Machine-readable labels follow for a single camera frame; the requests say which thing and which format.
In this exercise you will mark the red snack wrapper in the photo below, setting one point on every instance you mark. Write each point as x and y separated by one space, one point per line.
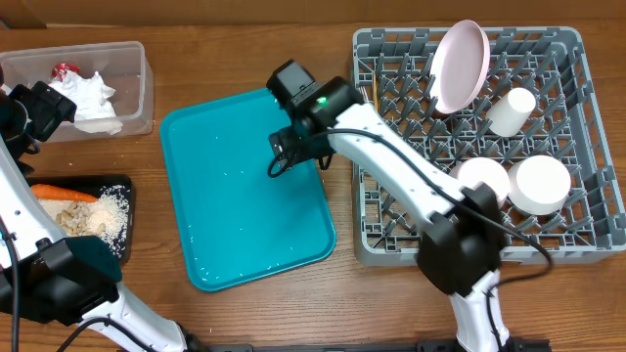
60 71

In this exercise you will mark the pile of rice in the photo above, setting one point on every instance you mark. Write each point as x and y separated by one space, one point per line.
115 201

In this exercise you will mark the orange carrot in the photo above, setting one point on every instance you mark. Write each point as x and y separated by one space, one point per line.
49 192

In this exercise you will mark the large pink plate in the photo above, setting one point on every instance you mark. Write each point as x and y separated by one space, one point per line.
459 67

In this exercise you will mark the white plastic cup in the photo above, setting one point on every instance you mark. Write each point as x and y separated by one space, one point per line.
509 114

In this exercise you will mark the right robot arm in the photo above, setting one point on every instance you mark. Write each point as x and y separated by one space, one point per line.
461 228

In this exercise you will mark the white plastic fork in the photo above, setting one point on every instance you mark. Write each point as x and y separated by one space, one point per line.
364 94

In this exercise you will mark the wooden chopstick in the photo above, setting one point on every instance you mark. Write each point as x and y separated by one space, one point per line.
375 92

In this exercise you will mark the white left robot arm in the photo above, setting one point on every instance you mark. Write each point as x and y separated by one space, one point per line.
47 275

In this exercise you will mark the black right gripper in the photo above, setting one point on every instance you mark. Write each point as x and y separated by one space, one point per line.
288 148

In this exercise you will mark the black food waste tray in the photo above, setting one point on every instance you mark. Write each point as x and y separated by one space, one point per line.
89 185

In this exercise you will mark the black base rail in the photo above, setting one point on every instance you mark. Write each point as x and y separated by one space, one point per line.
435 345

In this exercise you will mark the white napkin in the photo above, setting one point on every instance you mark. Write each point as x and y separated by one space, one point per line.
94 111

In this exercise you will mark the white bowl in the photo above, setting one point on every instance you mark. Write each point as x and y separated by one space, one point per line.
539 185

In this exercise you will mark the pink bowl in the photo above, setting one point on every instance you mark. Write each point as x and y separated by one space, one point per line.
481 170

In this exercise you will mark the clear plastic bin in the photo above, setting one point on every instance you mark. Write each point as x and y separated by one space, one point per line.
122 65

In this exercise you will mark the pile of peanuts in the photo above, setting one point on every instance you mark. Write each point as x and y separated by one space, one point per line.
82 219

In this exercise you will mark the teal plastic tray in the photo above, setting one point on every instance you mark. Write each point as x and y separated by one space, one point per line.
236 224

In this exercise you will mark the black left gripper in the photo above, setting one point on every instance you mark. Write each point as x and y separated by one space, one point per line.
49 107

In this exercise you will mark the grey dishwasher rack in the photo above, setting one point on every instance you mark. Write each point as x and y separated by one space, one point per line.
551 63

